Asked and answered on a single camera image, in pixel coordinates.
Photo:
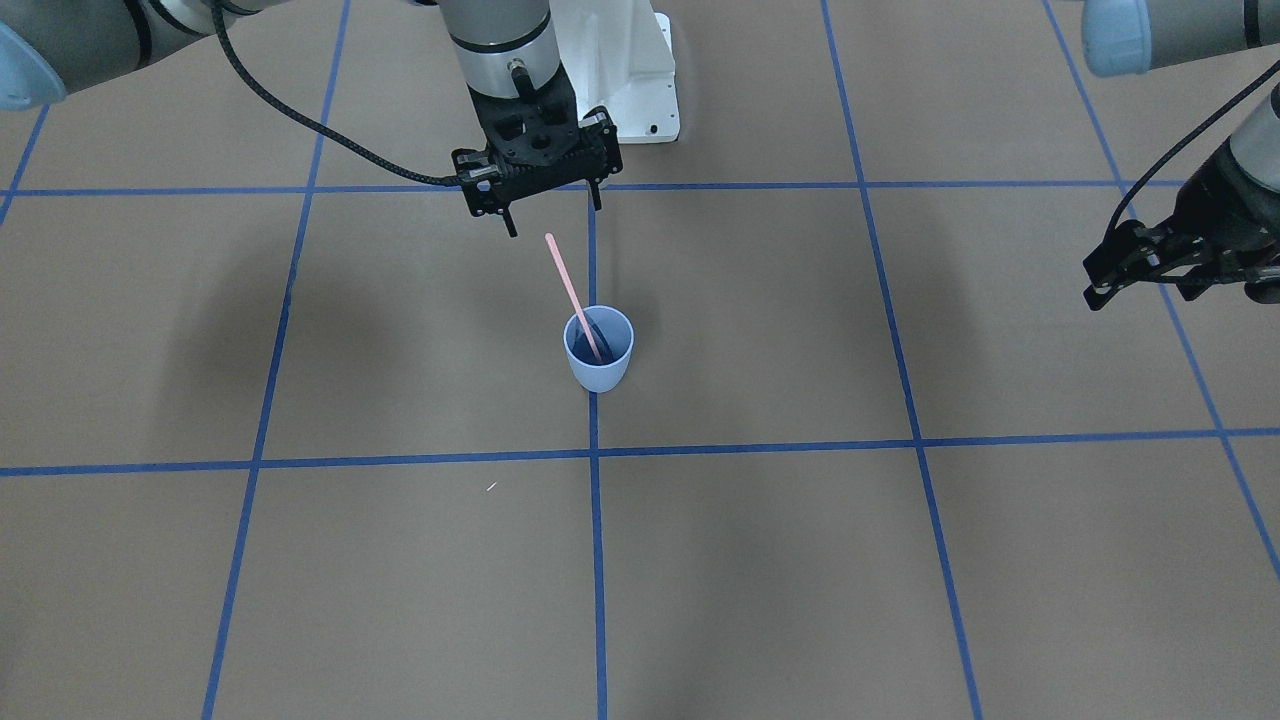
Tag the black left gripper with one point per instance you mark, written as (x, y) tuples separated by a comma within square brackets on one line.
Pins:
[(1232, 208)]

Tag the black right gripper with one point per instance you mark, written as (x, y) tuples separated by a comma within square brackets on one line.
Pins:
[(481, 196)]

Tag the pink chopstick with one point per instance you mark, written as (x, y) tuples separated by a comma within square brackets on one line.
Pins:
[(567, 284)]

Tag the light blue plastic cup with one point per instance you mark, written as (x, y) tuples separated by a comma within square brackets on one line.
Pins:
[(616, 337)]

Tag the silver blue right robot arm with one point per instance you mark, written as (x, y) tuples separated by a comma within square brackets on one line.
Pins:
[(55, 49)]

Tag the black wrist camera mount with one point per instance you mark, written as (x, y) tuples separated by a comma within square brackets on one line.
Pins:
[(588, 152)]

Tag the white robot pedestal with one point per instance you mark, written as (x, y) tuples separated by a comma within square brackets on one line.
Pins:
[(619, 56)]

